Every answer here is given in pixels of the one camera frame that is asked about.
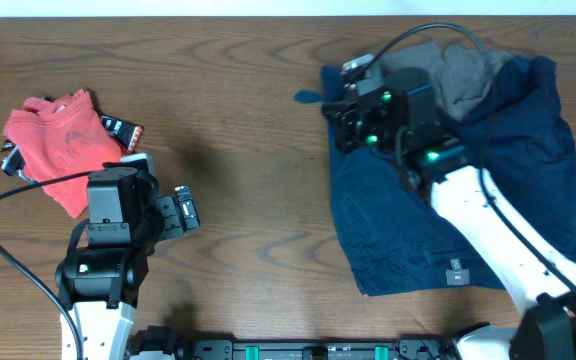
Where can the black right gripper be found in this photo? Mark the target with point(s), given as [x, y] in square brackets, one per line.
[347, 124]

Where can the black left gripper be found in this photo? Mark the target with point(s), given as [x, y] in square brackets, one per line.
[172, 223]

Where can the grey shorts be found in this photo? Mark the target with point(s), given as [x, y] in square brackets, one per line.
[460, 76]

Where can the navy blue shorts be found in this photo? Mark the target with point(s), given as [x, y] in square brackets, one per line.
[396, 243]

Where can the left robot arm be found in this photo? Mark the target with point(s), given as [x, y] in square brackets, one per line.
[99, 284]

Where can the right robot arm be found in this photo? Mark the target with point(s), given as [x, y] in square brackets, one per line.
[416, 187]

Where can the black patterned folded garment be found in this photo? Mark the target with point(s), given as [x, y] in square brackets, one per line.
[125, 133]

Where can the red folded t-shirt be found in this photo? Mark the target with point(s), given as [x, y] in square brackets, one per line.
[60, 137]

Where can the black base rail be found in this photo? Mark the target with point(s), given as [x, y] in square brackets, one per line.
[288, 350]

